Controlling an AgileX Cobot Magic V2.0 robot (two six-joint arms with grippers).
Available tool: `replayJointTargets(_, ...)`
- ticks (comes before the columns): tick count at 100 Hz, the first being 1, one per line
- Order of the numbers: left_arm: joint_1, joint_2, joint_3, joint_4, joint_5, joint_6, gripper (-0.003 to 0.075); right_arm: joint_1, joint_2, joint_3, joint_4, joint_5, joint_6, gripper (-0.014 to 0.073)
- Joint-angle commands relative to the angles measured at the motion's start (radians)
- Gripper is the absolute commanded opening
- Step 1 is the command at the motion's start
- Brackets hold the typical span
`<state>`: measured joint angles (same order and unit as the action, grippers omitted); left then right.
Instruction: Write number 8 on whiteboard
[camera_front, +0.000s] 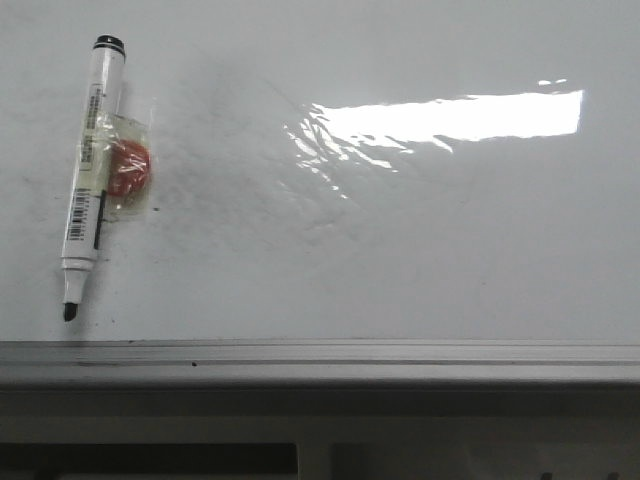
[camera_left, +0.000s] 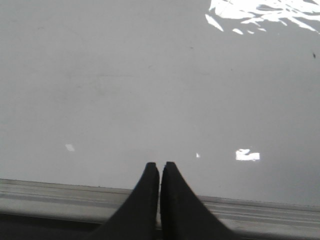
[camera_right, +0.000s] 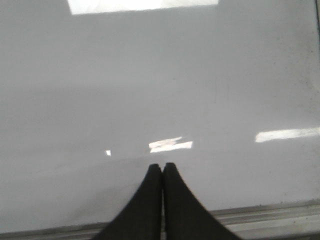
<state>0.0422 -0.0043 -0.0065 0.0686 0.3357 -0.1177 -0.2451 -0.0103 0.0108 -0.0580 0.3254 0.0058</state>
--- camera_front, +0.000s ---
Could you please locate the white whiteboard surface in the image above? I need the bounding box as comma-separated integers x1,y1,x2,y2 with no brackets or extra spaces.
1,1,639,344

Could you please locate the grey aluminium whiteboard frame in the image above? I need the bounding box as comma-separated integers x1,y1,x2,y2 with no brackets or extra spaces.
1,339,639,389

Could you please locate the white whiteboard marker black tip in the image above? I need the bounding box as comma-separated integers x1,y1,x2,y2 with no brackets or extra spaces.
61,34,126,322

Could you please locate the red magnet taped to marker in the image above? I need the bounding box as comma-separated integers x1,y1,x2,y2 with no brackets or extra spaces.
102,114,153,222

